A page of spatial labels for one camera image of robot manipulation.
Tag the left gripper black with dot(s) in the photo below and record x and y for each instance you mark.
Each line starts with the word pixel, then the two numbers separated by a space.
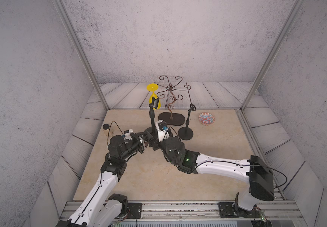
pixel 139 141

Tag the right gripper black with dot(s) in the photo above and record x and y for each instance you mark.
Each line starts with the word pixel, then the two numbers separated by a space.
pixel 152 141

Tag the black microphone stand pole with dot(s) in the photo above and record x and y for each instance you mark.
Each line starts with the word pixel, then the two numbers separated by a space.
pixel 191 109

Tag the spare black microphone pole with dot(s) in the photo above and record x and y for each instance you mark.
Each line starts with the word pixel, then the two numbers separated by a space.
pixel 153 105

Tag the black round stand base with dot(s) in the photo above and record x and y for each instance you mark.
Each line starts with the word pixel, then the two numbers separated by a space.
pixel 185 133

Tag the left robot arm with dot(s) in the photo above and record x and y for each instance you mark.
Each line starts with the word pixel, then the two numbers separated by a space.
pixel 100 207

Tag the dark oval stand base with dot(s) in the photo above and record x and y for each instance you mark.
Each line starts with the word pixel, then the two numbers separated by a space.
pixel 175 119

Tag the red blue patterned bowl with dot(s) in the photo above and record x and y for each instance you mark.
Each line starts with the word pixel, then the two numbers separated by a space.
pixel 206 119

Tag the yellow plastic goblet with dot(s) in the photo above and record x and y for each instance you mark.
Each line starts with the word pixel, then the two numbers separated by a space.
pixel 153 87

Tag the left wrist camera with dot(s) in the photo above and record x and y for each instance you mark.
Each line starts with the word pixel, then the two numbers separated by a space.
pixel 128 133

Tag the scrolled wire holder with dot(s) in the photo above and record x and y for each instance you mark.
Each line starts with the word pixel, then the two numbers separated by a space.
pixel 169 91

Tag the aluminium front rail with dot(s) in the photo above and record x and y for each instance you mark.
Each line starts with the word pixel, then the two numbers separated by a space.
pixel 277 213

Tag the aluminium left corner post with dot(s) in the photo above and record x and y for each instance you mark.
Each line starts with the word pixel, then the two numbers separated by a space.
pixel 79 49

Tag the aluminium corner post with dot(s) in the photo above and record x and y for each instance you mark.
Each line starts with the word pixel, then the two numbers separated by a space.
pixel 291 18
pixel 79 49

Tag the aluminium right corner post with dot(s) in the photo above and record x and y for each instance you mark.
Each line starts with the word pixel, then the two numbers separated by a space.
pixel 291 18

